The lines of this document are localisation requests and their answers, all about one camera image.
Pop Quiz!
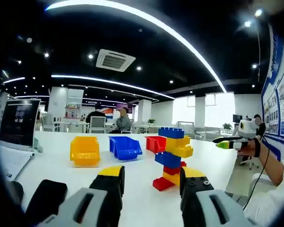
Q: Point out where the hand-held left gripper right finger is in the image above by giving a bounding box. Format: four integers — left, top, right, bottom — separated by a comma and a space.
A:
179, 166, 254, 227

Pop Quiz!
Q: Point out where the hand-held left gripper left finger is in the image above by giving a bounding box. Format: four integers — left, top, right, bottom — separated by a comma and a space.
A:
36, 165, 125, 227

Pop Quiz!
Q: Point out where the yellow plastic bin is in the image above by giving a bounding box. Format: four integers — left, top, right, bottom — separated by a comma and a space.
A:
70, 136, 101, 167

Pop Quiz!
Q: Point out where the stack of connected toy blocks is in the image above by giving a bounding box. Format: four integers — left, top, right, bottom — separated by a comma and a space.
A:
152, 127, 194, 192

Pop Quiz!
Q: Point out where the blue plastic bin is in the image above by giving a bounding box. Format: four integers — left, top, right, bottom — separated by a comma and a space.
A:
108, 136, 143, 161

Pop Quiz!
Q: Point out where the red plastic bin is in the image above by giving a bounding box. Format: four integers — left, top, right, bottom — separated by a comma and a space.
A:
144, 135, 168, 153

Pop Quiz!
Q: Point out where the person's right hand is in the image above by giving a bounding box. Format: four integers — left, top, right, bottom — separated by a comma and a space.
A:
236, 139, 258, 157

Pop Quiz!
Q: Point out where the office chair wheeled base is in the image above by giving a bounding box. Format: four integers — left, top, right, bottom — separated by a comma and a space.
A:
240, 156, 260, 170

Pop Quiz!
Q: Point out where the black smartphone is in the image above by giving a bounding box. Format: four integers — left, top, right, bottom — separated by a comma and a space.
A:
25, 179, 69, 219

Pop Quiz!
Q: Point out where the operator's arm, white sleeve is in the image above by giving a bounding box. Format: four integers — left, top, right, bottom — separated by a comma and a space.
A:
245, 153, 284, 227

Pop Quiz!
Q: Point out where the grey mesh office chair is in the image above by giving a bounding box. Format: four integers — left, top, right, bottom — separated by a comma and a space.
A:
88, 116, 107, 134

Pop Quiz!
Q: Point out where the small pale desk gadget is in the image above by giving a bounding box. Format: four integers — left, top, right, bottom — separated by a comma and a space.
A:
33, 137, 44, 153

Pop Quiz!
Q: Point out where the black computer mouse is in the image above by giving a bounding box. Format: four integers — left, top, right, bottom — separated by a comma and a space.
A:
6, 181, 24, 206

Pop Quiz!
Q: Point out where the white office chair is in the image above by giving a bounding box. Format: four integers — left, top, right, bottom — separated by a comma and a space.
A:
42, 113, 60, 132

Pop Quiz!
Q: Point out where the display shelf with colourful items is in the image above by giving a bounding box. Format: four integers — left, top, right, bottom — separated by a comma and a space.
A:
64, 105, 81, 119

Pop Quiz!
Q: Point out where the open white laptop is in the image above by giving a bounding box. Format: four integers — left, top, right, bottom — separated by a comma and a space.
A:
0, 98, 41, 182

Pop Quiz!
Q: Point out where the short curved ceiling light strip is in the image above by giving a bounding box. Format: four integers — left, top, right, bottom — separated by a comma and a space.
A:
51, 74, 175, 100

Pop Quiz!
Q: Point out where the long curved ceiling light strip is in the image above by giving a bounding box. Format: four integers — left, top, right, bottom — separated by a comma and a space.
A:
44, 0, 228, 93

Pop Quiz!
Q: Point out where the ceiling air conditioner unit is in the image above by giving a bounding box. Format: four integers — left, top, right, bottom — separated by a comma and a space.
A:
96, 49, 136, 72

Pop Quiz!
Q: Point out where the black wrist strap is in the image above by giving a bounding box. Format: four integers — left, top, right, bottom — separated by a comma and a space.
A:
254, 138, 261, 158

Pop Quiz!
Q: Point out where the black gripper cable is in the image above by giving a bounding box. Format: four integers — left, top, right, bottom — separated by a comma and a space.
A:
242, 136, 271, 211

